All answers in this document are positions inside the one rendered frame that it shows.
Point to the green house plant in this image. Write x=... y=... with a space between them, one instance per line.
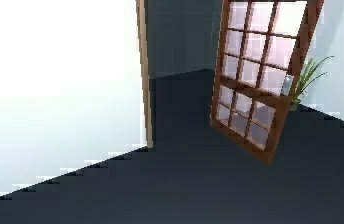
x=306 y=76

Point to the brown door frame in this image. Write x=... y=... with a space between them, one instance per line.
x=144 y=73

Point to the brown glazed room door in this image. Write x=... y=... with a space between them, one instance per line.
x=281 y=103

